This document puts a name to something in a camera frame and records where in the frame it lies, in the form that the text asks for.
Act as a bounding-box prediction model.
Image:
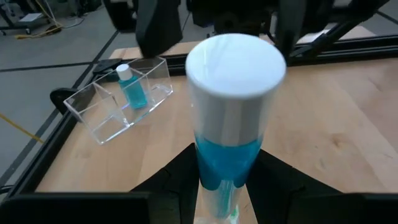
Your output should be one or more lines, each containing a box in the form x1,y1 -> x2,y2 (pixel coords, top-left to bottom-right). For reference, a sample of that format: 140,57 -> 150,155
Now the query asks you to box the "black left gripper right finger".
246,149 -> 398,224

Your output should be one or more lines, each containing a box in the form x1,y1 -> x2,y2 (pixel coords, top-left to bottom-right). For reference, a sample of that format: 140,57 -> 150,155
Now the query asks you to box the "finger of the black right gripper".
275,0 -> 308,60
135,0 -> 184,59

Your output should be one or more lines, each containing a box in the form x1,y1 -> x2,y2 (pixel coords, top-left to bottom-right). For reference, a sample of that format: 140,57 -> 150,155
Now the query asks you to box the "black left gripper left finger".
0,142 -> 200,224

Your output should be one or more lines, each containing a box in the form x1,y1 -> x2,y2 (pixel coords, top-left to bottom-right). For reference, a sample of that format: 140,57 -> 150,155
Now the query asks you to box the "blue mouthwash bottle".
116,63 -> 149,110
185,33 -> 287,220

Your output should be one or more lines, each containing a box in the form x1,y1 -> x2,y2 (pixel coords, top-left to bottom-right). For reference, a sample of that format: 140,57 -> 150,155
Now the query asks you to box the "green toothbrush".
214,183 -> 241,224

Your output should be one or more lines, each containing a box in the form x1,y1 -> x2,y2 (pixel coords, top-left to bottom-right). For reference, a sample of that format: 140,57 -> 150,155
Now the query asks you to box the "clear acrylic organizer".
63,55 -> 174,146

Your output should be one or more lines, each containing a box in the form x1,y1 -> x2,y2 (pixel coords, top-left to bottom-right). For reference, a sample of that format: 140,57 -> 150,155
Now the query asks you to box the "black rolling stand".
0,0 -> 52,35

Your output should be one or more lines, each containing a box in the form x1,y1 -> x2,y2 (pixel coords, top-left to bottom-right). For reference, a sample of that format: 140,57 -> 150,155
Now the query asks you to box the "yellow hanging cable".
0,112 -> 45,144

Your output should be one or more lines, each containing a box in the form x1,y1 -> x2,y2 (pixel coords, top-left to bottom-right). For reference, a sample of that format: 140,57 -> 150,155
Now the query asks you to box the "black triangular frame bracket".
49,88 -> 79,115

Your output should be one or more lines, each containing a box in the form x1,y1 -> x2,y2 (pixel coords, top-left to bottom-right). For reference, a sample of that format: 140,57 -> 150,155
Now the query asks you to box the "yellow extension cable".
14,0 -> 85,40

